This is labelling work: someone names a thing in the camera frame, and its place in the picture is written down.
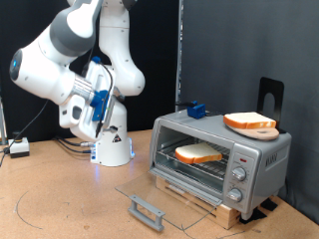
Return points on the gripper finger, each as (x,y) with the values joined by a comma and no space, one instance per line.
(119,97)
(113,128)

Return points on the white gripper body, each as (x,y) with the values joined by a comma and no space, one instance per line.
(96,78)

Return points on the white bread slice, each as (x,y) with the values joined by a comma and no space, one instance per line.
(249,119)
(199,152)

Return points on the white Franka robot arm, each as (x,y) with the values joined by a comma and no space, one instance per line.
(109,149)

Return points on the silver oven knob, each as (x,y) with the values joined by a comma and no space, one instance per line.
(234,194)
(239,173)

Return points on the silver toaster oven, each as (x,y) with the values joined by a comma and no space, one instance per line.
(272,156)

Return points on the black backdrop curtain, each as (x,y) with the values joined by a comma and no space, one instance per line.
(159,49)

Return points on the emergency stop button box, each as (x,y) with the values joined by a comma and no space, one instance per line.
(19,147)

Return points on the dark grey backdrop curtain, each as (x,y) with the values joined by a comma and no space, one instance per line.
(232,40)

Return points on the slatted wooden crate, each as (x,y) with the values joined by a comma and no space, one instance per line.
(227,215)

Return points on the black metal bookend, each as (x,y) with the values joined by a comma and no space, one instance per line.
(265,86)

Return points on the black foam pad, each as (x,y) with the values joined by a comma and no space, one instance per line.
(269,204)
(252,215)

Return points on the wrist camera with blue bracket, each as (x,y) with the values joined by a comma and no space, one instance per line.
(99,103)

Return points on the metal frame post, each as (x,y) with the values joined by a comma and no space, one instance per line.
(2,122)

